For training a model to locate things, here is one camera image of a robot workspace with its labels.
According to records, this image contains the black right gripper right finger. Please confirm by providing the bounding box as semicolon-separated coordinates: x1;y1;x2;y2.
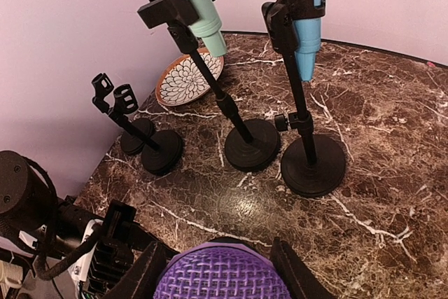
269;237;336;299

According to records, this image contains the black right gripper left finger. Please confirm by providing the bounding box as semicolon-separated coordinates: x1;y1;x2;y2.
103;242;167;299

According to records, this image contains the purple microphone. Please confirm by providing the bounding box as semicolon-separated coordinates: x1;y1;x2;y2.
153;242;291;299

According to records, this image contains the black stand of blue microphone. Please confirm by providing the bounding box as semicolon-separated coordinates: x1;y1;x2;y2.
262;0;346;198

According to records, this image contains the black stand of beige microphone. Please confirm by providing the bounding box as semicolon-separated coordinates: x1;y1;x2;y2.
108;83;184;176

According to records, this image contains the black stand of mint microphone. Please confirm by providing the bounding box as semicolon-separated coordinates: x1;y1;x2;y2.
138;0;281;172

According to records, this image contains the black stand of orange microphone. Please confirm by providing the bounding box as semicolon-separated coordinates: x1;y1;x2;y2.
92;73;155;155

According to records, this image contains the blue microphone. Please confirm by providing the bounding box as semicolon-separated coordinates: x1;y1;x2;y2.
293;18;321;82

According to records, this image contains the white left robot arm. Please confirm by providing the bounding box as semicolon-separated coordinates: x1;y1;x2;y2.
1;151;104;281

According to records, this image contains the flower pattern ceramic plate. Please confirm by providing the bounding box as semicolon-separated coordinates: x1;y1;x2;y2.
155;55;211;106

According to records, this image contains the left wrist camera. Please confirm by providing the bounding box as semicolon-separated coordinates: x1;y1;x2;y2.
69;200;137;298

